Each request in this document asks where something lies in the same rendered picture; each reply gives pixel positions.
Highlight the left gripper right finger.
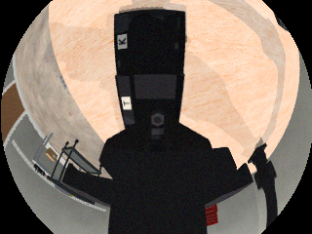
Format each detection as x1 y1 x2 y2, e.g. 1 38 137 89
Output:
164 112 212 152

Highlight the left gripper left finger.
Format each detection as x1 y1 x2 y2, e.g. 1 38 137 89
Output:
102 112 152 152

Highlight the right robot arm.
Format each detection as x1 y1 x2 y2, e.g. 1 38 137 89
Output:
273 12 288 31

